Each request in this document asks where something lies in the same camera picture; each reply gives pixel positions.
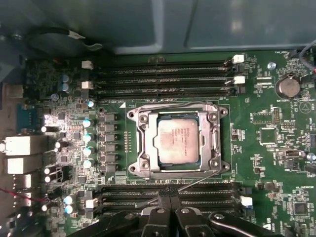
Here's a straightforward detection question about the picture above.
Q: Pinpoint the silver coin battery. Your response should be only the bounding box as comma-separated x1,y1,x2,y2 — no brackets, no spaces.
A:
275,74,301,100

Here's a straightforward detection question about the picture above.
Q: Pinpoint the silver CPU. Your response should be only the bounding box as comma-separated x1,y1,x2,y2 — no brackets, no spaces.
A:
154,115,201,171

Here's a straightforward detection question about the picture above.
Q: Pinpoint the thin red wire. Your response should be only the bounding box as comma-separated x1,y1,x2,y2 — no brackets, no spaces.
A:
0,187,49,203

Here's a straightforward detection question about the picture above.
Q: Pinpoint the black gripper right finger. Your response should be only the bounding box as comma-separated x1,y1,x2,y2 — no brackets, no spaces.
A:
169,189,279,237

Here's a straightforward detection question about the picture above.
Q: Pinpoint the blue rear port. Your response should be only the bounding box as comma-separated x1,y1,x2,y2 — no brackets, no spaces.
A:
16,103,40,132

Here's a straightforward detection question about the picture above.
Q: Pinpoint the thin wire locking lever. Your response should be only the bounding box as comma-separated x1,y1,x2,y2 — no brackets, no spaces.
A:
128,100,222,117
133,172,220,208

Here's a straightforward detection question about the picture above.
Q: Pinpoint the CPU socket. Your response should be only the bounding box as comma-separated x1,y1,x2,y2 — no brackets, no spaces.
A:
125,101,232,183

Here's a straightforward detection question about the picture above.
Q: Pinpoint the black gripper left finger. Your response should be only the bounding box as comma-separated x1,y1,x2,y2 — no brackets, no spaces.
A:
71,189,171,237

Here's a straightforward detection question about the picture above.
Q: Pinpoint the metal socket cover frame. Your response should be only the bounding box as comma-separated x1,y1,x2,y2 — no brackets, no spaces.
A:
137,108,221,179

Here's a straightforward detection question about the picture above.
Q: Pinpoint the silver rear port block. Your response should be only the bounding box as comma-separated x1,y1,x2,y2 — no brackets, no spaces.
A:
4,135,49,157
6,157,42,175

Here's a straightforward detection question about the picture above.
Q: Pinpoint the black RAM slot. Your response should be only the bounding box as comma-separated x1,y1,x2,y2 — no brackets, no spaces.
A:
81,54,245,72
100,206,241,217
81,76,245,89
100,183,252,194
97,86,241,99
97,71,241,80
100,192,241,200
85,196,253,209

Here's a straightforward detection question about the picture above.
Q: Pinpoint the black square chip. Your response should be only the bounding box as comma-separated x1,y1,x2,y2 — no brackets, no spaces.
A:
259,127,277,146

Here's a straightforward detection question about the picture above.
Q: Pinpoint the black cable with white tag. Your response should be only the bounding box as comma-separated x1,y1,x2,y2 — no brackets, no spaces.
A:
24,26,103,51

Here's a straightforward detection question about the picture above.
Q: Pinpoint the green motherboard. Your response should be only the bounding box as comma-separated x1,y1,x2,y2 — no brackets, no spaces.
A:
0,50,316,237

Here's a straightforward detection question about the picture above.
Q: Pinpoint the black PC case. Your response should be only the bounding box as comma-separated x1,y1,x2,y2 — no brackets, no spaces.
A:
0,0,316,60

